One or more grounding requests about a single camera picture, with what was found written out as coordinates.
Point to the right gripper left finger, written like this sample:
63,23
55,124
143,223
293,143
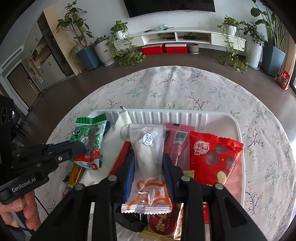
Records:
125,177

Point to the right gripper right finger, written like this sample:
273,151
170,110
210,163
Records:
173,175

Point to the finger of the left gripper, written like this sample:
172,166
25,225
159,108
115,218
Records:
44,153

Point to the clear white orange snack pack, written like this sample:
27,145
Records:
149,191

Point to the small red snack pack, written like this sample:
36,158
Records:
120,159

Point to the pink snack pack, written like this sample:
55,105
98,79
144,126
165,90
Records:
177,140

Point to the white snack bag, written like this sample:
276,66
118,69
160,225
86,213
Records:
112,142

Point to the red Mylikes chocolate bag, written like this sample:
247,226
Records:
212,158

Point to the green white snack pack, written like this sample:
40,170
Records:
89,131

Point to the black snack pack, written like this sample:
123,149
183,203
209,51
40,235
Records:
132,221

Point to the white plastic tray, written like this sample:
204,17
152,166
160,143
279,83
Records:
216,123

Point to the floral white tablecloth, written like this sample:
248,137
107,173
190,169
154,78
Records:
269,163

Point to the white ribbed planter plant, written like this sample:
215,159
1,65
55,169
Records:
103,50

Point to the left red storage box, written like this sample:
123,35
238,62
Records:
153,49

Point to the red storage box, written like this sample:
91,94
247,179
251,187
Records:
153,49
176,48

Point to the right red storage box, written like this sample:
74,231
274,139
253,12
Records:
176,48

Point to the trailing green vine plant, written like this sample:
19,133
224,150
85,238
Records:
125,51

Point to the small round pot floor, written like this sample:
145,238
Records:
193,48

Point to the blue planter tall plant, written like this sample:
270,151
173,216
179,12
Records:
73,22

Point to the white TV console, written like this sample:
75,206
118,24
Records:
205,38

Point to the dark blue planter big plant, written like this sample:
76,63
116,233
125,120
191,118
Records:
272,57

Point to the tall white pot plant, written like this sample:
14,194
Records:
254,45

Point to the wall cabinet unit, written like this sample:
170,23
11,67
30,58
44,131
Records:
46,55

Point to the black wall television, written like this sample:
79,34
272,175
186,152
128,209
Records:
143,7

